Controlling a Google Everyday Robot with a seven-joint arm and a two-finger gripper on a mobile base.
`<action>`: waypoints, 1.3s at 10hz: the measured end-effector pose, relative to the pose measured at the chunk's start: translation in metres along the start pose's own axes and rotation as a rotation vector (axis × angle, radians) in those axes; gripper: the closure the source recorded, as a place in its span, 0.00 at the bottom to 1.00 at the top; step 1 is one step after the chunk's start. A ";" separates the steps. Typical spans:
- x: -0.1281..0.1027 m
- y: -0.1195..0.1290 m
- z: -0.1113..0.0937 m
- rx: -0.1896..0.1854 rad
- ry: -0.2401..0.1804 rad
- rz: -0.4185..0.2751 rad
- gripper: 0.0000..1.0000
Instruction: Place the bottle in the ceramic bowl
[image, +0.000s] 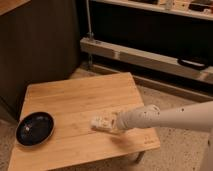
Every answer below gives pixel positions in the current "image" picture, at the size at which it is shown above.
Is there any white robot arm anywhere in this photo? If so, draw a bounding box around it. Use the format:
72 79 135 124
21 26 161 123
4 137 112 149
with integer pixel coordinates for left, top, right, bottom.
116 101 213 171

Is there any black ceramic bowl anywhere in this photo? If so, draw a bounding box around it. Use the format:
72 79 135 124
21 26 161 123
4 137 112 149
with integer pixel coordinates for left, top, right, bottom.
15 112 55 147

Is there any wooden table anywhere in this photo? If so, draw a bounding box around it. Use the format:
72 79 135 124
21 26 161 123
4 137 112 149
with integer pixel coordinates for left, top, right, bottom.
8 73 160 171

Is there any metal vertical pole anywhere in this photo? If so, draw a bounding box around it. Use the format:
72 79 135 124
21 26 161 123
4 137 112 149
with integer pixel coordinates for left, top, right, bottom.
86 0 94 41

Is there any black object on beam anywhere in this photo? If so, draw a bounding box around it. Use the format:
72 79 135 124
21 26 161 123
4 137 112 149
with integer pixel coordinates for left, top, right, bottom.
177 58 210 71

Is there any upper wooden shelf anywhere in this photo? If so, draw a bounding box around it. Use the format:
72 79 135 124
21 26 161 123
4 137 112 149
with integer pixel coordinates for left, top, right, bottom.
92 0 213 21

